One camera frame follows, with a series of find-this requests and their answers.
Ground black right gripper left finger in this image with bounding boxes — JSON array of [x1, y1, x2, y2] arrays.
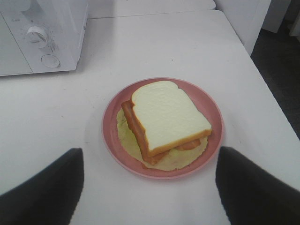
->
[[0, 148, 84, 225]]

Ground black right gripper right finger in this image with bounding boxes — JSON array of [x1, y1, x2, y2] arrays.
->
[[215, 146, 300, 225]]

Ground pink round plate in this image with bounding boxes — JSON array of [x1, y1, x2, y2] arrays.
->
[[102, 77, 225, 180]]

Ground white bread top slice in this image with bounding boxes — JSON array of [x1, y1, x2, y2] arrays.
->
[[130, 81, 212, 157]]

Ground round door release button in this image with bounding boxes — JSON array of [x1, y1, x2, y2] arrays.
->
[[41, 54, 60, 68]]

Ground white lower timer knob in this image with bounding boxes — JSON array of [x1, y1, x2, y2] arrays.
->
[[25, 26, 48, 49]]

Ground white microwave oven body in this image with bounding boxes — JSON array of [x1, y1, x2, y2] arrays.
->
[[0, 0, 89, 76]]

